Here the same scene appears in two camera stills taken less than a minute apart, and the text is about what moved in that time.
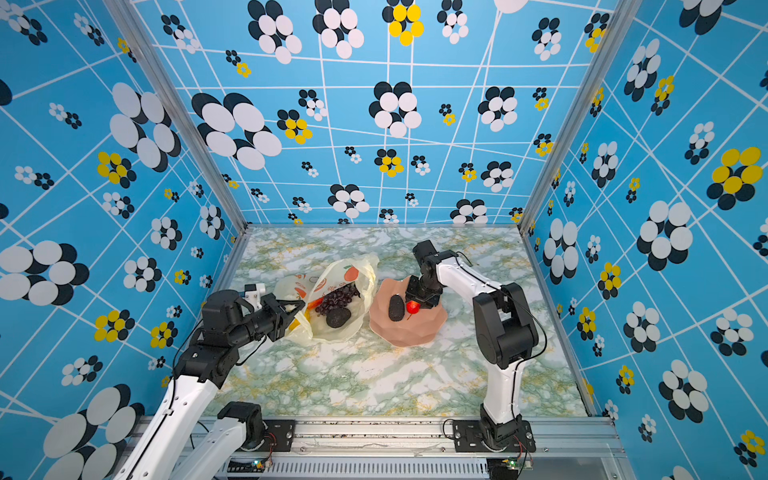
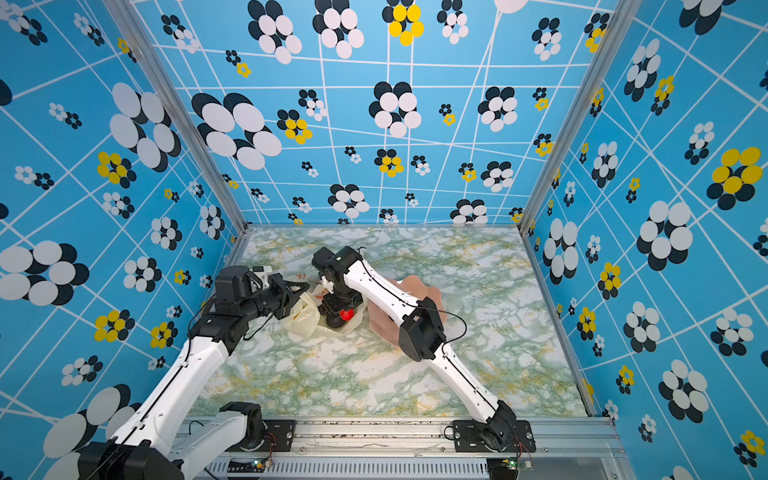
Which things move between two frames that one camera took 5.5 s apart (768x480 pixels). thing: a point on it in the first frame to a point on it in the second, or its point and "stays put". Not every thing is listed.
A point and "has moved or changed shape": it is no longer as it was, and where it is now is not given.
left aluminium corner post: [181, 105] stays put
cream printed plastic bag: [334, 297] has moved or changed shape
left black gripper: [275, 309] to [286, 295]
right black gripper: [412, 294] to [333, 308]
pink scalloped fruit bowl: [414, 329] stays put
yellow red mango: [413, 307] has moved or changed shape
